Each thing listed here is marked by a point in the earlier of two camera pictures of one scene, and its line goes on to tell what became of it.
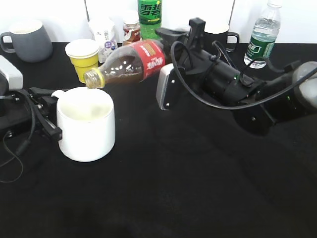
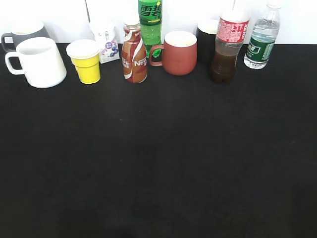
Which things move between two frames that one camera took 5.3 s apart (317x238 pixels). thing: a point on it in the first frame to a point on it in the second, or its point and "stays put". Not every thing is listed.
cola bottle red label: [152, 54] to [235, 16]
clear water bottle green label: [264, 35] stays put
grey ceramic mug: [30, 42] stays put
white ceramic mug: [86, 120] to [41, 62]
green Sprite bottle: [150, 13] stays put
